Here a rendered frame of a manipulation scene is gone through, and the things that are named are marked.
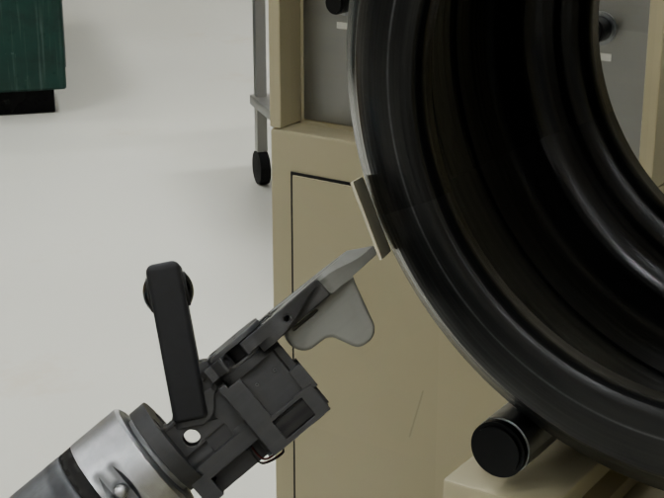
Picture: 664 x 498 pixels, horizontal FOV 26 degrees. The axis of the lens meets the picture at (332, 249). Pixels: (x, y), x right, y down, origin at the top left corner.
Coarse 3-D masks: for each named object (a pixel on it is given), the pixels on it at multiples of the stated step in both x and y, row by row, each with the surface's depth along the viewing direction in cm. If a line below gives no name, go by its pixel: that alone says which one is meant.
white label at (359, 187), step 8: (352, 184) 103; (360, 184) 105; (360, 192) 104; (368, 192) 107; (360, 200) 103; (368, 200) 106; (360, 208) 103; (368, 208) 105; (368, 216) 104; (376, 216) 107; (368, 224) 103; (376, 224) 106; (376, 232) 105; (376, 240) 104; (384, 240) 106; (376, 248) 103; (384, 248) 106; (384, 256) 105
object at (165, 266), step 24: (168, 264) 102; (144, 288) 103; (168, 288) 102; (192, 288) 104; (168, 312) 102; (168, 336) 102; (192, 336) 102; (168, 360) 102; (192, 360) 102; (168, 384) 102; (192, 384) 102; (192, 408) 101
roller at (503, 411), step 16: (496, 416) 106; (512, 416) 106; (480, 432) 106; (496, 432) 105; (512, 432) 105; (528, 432) 105; (544, 432) 107; (480, 448) 106; (496, 448) 105; (512, 448) 105; (528, 448) 105; (544, 448) 108; (480, 464) 107; (496, 464) 106; (512, 464) 105
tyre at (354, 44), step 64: (384, 0) 97; (448, 0) 114; (512, 0) 120; (576, 0) 119; (384, 64) 99; (448, 64) 115; (512, 64) 122; (576, 64) 121; (384, 128) 100; (448, 128) 115; (512, 128) 122; (576, 128) 122; (384, 192) 102; (448, 192) 101; (512, 192) 121; (576, 192) 123; (640, 192) 121; (448, 256) 100; (512, 256) 116; (576, 256) 122; (640, 256) 122; (448, 320) 102; (512, 320) 98; (576, 320) 116; (640, 320) 120; (512, 384) 101; (576, 384) 97; (640, 384) 97; (576, 448) 102; (640, 448) 96
